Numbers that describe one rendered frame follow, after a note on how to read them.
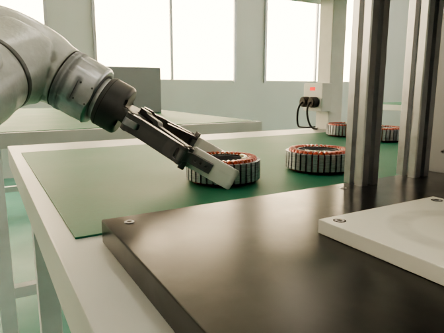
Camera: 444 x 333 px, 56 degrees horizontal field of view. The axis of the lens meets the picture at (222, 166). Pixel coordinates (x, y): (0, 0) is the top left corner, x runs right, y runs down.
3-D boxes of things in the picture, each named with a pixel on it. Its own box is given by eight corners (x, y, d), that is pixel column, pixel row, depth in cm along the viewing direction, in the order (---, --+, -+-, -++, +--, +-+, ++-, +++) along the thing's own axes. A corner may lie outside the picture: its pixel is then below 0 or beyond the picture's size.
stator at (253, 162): (183, 187, 58) (182, 162, 57) (188, 172, 69) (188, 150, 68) (263, 187, 58) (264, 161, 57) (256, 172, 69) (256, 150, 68)
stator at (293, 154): (290, 162, 79) (291, 142, 78) (352, 165, 75) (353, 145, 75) (279, 172, 68) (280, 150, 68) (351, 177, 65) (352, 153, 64)
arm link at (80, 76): (39, 108, 57) (79, 129, 57) (69, 47, 55) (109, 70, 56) (63, 105, 66) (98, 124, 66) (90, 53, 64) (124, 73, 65)
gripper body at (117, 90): (98, 119, 66) (150, 148, 67) (80, 123, 57) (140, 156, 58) (119, 76, 65) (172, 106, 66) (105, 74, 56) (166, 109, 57)
